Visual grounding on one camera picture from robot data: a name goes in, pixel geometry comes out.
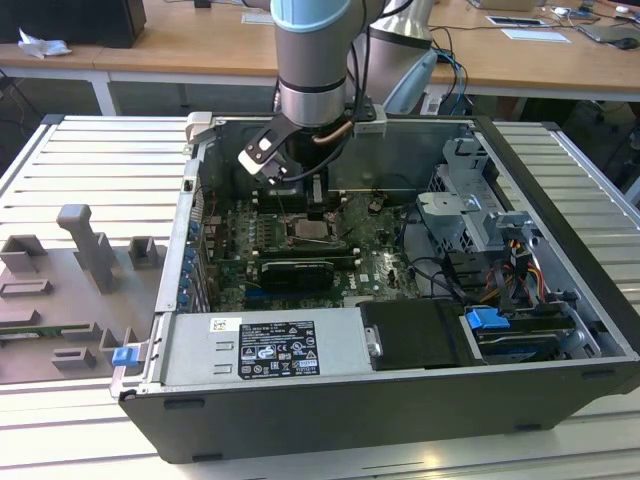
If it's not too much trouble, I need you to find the silver CPU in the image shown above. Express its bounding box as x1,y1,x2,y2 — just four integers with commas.
291,219,327,240

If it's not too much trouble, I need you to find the metal socket cover frame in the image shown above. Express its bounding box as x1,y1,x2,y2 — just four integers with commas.
284,214,347,249

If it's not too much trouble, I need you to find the CPU socket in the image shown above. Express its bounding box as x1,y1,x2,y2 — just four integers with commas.
282,212,349,250

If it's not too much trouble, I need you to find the gray plastic case latch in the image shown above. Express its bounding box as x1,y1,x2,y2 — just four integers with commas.
183,111,217,147

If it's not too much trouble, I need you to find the black graphics card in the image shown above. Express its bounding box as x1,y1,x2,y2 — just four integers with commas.
258,258,335,294

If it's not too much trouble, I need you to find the green motherboard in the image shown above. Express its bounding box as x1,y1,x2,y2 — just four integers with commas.
202,192,426,314

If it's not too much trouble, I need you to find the perforated metal drive cage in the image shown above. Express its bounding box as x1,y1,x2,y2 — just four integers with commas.
414,137,544,254

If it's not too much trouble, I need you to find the wooden desk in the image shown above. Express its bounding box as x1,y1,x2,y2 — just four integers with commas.
0,0,279,116
427,0,640,104

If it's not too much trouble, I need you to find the black plastic shroud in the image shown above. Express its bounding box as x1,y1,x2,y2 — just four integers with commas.
359,299,474,374

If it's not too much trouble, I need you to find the silver power supply with label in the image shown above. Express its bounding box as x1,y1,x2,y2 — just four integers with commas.
162,307,374,386

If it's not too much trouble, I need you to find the hard disk in blue carrier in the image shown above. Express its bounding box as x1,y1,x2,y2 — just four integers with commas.
462,304,574,366

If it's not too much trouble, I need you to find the brown cardboard box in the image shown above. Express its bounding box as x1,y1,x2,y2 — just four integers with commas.
478,0,537,13

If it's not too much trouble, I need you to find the white paper sheet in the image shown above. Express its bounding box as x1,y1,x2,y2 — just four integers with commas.
501,28,571,44

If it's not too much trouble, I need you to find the black computer box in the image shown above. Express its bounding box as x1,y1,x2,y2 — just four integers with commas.
0,0,147,49

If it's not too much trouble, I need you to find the black open PC case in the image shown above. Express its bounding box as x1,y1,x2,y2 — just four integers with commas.
110,112,640,464

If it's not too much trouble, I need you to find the blue plastic case latch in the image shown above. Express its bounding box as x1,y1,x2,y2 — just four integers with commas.
112,346,138,370

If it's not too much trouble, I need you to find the crumpled white paper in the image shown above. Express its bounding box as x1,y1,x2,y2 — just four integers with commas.
17,27,71,59

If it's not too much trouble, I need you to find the gray parts rack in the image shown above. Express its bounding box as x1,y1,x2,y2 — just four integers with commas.
0,202,169,386

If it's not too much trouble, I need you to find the green RAM stick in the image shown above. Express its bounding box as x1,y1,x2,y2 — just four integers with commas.
0,323,96,337

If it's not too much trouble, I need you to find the gray laptop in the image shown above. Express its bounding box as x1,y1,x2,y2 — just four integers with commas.
578,22,640,47

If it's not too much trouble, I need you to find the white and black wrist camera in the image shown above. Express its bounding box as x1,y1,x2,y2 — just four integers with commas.
237,115,292,187

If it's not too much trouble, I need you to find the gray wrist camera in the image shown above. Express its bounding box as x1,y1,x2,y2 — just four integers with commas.
344,102,390,138

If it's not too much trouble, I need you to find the coloured power wire bundle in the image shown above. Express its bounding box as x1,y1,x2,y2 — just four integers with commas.
492,238,549,314

